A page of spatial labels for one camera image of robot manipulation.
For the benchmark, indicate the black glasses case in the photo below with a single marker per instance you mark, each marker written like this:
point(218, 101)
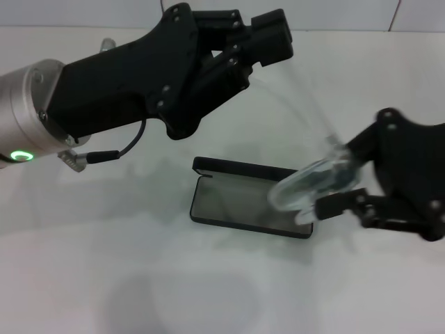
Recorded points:
point(226, 205)

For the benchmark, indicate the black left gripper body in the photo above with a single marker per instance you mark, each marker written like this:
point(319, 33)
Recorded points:
point(121, 83)

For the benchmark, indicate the clear white glasses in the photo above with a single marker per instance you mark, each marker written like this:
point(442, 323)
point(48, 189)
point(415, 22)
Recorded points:
point(335, 154)

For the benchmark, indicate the silver cylindrical left wrist stub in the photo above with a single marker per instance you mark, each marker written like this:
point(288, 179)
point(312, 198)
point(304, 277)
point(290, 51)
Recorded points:
point(107, 44)

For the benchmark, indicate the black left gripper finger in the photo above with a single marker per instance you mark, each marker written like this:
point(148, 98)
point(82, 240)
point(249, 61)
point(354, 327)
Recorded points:
point(278, 45)
point(267, 19)

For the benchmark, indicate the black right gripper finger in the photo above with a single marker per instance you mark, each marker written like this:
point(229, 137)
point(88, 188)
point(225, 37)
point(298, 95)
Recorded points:
point(358, 146)
point(333, 205)

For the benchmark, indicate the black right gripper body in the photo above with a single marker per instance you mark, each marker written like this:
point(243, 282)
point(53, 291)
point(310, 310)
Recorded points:
point(410, 167)

